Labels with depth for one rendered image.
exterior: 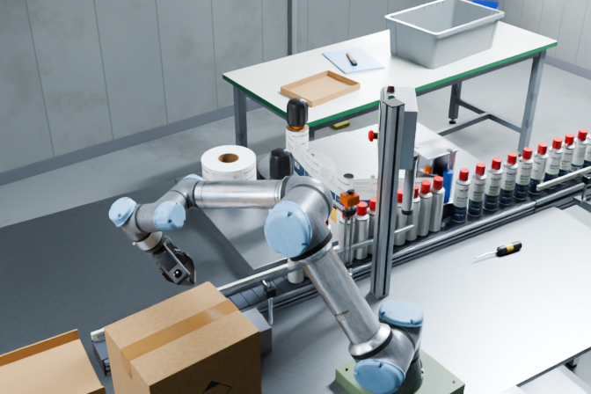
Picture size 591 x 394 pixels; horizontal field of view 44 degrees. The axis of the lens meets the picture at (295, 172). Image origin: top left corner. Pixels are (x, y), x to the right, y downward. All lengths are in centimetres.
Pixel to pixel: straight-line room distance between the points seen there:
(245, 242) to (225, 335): 76
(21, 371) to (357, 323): 99
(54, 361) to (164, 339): 52
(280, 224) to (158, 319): 42
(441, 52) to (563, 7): 250
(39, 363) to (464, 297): 130
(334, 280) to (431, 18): 302
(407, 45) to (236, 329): 269
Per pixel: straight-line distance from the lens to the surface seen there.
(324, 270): 173
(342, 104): 370
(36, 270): 263
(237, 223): 263
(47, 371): 225
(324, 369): 215
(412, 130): 210
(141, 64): 494
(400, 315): 192
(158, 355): 180
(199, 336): 183
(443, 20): 467
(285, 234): 168
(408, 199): 232
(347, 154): 307
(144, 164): 487
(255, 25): 531
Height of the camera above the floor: 235
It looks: 30 degrees down
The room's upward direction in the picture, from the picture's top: straight up
